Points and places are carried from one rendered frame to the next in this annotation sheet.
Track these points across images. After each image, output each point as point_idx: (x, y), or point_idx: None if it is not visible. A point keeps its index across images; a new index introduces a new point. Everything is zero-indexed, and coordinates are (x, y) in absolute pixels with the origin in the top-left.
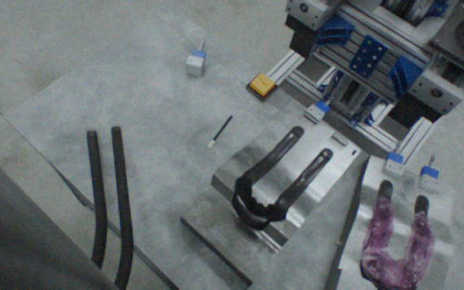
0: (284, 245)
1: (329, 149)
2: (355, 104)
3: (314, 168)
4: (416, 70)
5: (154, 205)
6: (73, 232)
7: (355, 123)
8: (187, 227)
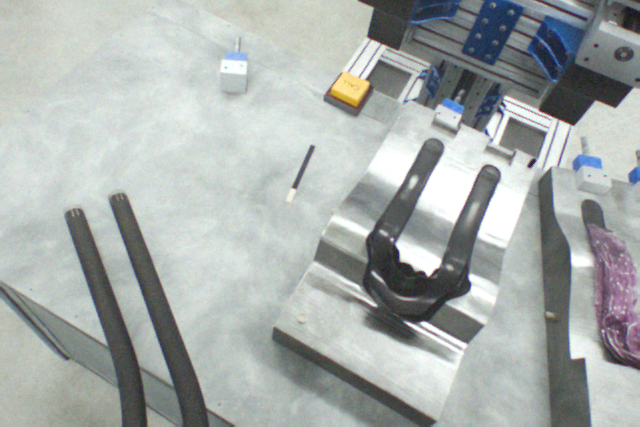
0: None
1: (491, 165)
2: (468, 114)
3: (477, 200)
4: (574, 32)
5: (217, 319)
6: (54, 410)
7: None
8: (287, 346)
